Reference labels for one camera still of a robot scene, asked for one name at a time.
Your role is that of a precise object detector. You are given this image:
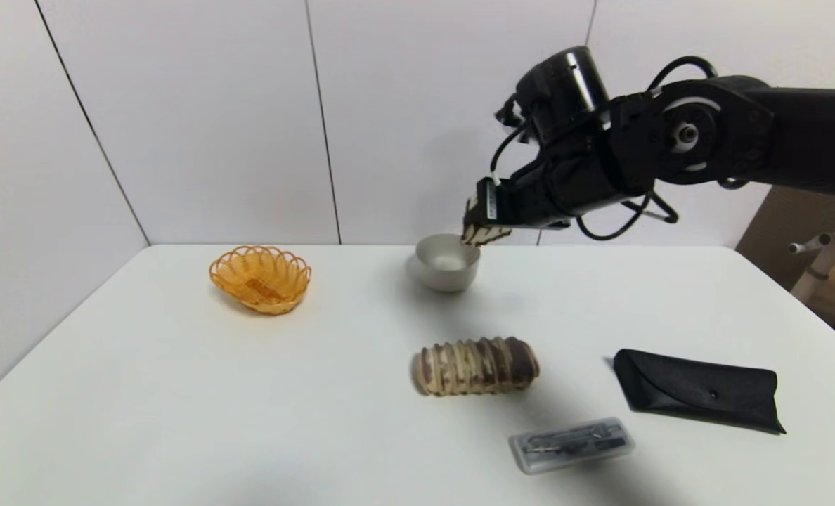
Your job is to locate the beige round bowl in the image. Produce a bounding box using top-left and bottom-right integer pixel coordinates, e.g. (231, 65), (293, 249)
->
(415, 234), (481, 293)

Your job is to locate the black glasses case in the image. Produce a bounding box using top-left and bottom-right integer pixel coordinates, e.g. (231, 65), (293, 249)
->
(612, 349), (787, 435)

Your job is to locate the black cable with white tie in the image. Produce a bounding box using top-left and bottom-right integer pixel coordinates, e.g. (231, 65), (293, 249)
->
(489, 116), (532, 185)

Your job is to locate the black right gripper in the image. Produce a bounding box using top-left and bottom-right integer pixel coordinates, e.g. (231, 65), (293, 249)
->
(461, 143), (602, 247)

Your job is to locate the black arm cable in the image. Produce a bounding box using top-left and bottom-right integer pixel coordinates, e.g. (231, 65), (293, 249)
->
(575, 191), (679, 242)
(645, 56), (718, 93)

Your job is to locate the orange wicker basket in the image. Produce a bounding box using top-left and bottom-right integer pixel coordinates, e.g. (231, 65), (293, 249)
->
(209, 245), (313, 316)

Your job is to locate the brown desk side panel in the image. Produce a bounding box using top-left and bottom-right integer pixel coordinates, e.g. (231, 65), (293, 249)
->
(734, 185), (835, 292)

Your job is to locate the white desk leg with crank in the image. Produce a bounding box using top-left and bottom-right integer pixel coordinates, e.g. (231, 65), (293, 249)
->
(787, 202), (835, 304)

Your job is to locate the chocolate cake slice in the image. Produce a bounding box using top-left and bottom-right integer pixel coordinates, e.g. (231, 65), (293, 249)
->
(461, 197), (514, 247)

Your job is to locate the clear plastic tool case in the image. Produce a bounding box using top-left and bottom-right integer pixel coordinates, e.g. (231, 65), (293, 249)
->
(507, 417), (636, 475)

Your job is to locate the striped bread loaf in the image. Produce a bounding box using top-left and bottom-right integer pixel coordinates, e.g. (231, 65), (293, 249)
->
(413, 336), (541, 397)

